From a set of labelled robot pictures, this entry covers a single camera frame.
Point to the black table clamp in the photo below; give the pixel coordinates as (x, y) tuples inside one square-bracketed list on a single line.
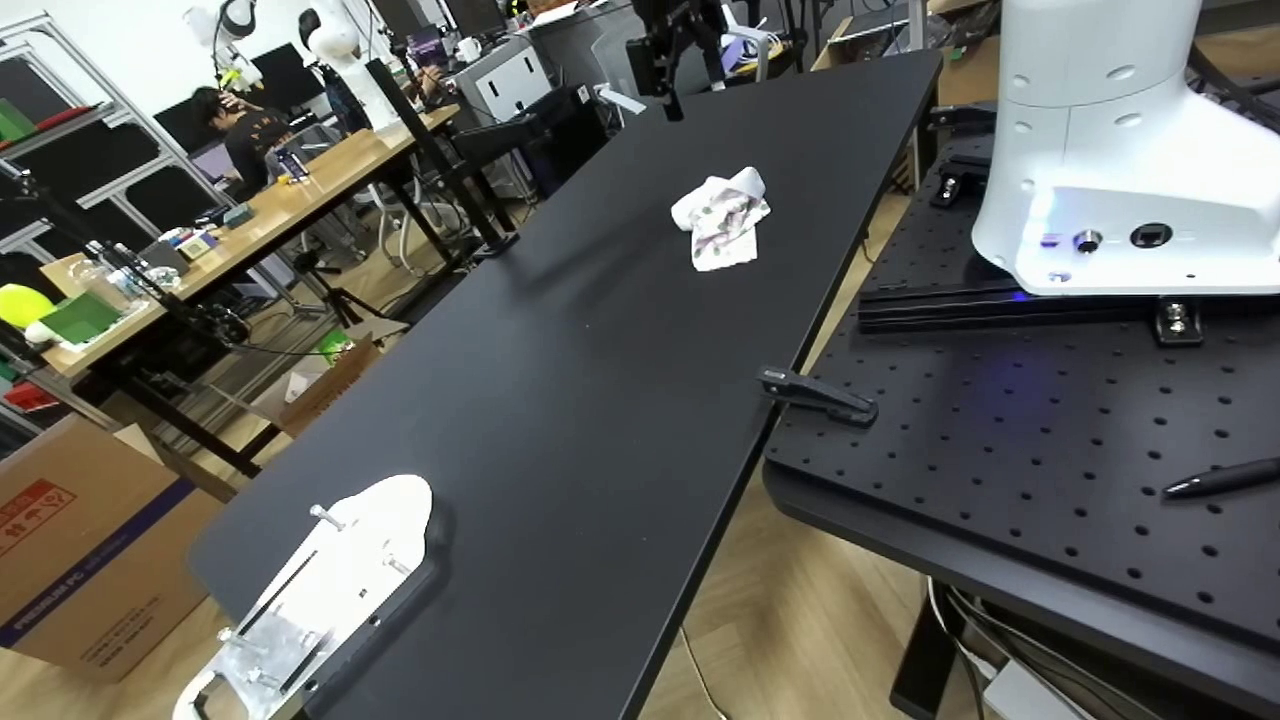
[(816, 395)]

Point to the black computer monitor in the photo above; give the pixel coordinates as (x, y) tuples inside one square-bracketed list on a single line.
[(289, 76)]

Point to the metal mounting bracket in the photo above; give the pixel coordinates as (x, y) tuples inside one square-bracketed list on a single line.
[(1179, 322)]

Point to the black perforated breadboard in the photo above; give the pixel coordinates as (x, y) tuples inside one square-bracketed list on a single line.
[(1040, 454)]

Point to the black aluminium rail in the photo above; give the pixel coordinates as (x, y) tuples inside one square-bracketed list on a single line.
[(1013, 309)]

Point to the brown cardboard box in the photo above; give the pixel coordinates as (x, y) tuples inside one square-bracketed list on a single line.
[(81, 545)]

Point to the green mat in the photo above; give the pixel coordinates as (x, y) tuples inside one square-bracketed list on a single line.
[(81, 322)]

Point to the black pen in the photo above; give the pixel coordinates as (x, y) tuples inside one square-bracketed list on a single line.
[(1222, 476)]

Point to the black tripod stand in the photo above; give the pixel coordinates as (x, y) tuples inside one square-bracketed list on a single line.
[(443, 162)]

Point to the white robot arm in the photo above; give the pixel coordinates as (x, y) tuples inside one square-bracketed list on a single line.
[(1095, 121)]

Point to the white floral cloth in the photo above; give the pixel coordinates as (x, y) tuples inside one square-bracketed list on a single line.
[(722, 222)]

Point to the long wooden desk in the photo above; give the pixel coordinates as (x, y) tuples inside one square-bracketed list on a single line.
[(255, 222)]

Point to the grey metal cabinet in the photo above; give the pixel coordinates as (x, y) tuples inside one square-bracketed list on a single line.
[(506, 82)]

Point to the yellow-green object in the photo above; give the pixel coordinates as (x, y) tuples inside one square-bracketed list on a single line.
[(21, 305)]

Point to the seated person in black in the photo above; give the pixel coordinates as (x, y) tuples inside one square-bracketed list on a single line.
[(246, 134)]

